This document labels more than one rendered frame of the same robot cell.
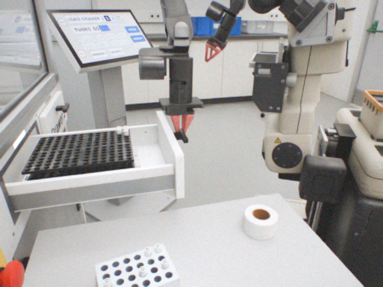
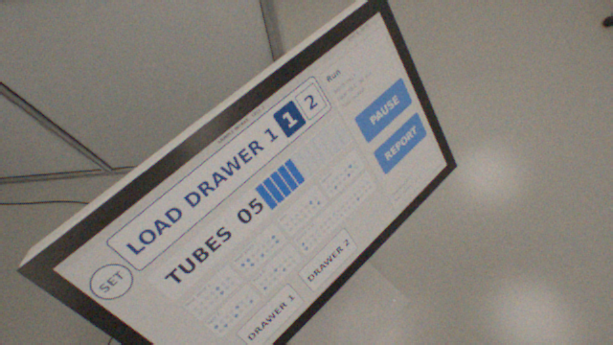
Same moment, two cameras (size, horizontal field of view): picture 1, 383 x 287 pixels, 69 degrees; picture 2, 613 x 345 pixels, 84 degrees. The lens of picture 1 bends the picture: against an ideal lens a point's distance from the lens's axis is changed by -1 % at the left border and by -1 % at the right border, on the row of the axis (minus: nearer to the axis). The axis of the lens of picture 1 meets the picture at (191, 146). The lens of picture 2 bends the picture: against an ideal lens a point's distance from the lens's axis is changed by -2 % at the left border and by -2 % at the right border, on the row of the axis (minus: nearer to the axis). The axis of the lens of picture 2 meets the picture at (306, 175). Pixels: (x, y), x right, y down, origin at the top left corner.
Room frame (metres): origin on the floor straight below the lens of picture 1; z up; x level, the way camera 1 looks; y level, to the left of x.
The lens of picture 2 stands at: (1.38, 0.34, 1.50)
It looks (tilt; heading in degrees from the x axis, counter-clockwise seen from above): 63 degrees down; 22
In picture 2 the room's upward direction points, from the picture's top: 12 degrees counter-clockwise
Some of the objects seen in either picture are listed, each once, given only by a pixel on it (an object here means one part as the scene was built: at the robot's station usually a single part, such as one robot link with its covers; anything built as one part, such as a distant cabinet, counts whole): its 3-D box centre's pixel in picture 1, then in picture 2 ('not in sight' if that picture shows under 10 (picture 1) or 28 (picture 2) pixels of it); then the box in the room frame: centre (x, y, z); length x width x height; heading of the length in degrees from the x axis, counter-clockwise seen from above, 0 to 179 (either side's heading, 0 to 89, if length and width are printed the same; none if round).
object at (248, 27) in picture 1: (256, 27); not in sight; (4.35, -0.94, 0.99); 0.40 x 0.31 x 0.17; 104
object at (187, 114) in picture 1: (178, 121); not in sight; (0.68, 0.03, 0.93); 0.07 x 0.07 x 0.09; 14
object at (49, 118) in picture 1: (55, 118); not in sight; (0.87, 0.45, 0.87); 0.29 x 0.02 x 0.11; 14
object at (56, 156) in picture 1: (85, 159); not in sight; (0.59, 0.25, 0.87); 0.22 x 0.18 x 0.06; 104
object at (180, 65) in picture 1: (178, 68); not in sight; (0.68, 0.03, 1.07); 0.07 x 0.06 x 0.07; 97
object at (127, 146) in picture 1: (127, 144); not in sight; (0.62, 0.15, 0.90); 0.18 x 0.02 x 0.01; 14
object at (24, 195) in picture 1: (81, 161); not in sight; (0.59, 0.26, 0.86); 0.40 x 0.26 x 0.06; 104
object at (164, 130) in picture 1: (168, 148); not in sight; (0.64, 0.06, 0.87); 0.29 x 0.02 x 0.11; 14
